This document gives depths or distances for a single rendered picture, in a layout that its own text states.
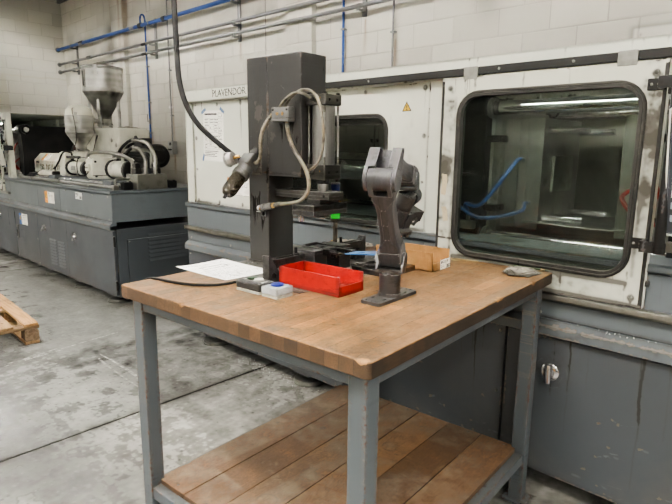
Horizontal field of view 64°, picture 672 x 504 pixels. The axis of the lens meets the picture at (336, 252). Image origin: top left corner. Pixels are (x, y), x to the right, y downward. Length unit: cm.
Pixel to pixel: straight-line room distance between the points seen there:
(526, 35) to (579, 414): 307
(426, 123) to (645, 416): 137
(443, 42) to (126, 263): 325
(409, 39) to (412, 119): 274
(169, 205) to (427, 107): 312
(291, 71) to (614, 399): 160
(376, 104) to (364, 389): 164
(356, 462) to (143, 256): 388
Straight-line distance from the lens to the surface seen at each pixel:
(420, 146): 242
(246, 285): 167
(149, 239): 495
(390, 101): 253
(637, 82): 203
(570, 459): 235
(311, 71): 196
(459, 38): 487
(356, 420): 124
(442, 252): 207
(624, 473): 230
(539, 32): 456
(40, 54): 1127
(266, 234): 206
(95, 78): 647
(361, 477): 130
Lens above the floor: 133
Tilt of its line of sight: 11 degrees down
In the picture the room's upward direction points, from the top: 1 degrees clockwise
